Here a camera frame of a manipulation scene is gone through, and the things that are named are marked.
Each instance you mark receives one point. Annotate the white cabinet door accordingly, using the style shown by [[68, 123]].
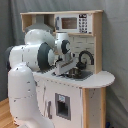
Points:
[[64, 105]]

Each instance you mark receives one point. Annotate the silver toy pot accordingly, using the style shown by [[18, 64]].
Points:
[[74, 71]]

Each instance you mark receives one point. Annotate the grey range hood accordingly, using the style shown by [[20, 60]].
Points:
[[44, 22]]

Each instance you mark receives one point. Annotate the wooden toy kitchen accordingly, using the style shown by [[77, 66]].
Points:
[[88, 54]]

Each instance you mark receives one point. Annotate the toy microwave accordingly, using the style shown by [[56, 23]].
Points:
[[73, 23]]

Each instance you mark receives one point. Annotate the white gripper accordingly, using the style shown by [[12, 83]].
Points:
[[64, 64]]

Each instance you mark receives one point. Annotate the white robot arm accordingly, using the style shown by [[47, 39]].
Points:
[[37, 54]]

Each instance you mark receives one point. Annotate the grey toy sink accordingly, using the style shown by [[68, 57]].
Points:
[[82, 76]]

